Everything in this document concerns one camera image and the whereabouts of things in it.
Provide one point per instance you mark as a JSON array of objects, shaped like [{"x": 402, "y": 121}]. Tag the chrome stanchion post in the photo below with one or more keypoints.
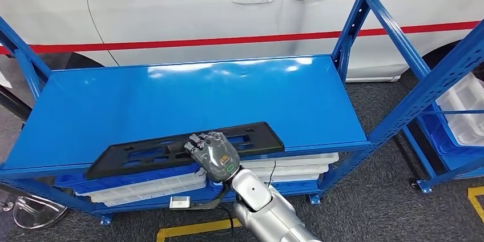
[
  {"x": 15, "y": 104},
  {"x": 41, "y": 214}
]

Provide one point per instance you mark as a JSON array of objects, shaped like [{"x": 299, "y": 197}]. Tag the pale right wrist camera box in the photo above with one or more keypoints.
[{"x": 179, "y": 202}]

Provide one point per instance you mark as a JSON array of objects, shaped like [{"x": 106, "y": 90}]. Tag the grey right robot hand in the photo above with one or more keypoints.
[{"x": 217, "y": 157}]

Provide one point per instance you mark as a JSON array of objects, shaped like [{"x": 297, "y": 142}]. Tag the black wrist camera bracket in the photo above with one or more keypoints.
[{"x": 217, "y": 200}]

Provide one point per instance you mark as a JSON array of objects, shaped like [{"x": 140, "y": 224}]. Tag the blue plastic bin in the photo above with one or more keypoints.
[
  {"x": 438, "y": 138},
  {"x": 132, "y": 179},
  {"x": 295, "y": 187}
]

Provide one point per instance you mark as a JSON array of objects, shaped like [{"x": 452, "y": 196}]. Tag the white car with red stripe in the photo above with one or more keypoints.
[{"x": 189, "y": 13}]

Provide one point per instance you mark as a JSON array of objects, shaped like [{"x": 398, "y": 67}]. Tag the blue metal shelf rack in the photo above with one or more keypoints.
[
  {"x": 189, "y": 100},
  {"x": 446, "y": 176}
]

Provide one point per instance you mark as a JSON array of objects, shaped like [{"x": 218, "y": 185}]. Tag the black license plate frame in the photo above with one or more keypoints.
[{"x": 268, "y": 142}]

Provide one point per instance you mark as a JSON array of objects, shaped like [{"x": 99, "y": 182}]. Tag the white plastic bin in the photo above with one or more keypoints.
[
  {"x": 298, "y": 170},
  {"x": 298, "y": 178},
  {"x": 302, "y": 159},
  {"x": 151, "y": 187},
  {"x": 465, "y": 96},
  {"x": 469, "y": 136},
  {"x": 151, "y": 197}
]

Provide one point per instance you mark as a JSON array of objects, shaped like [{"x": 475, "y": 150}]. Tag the yellow floor tape square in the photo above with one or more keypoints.
[{"x": 196, "y": 228}]

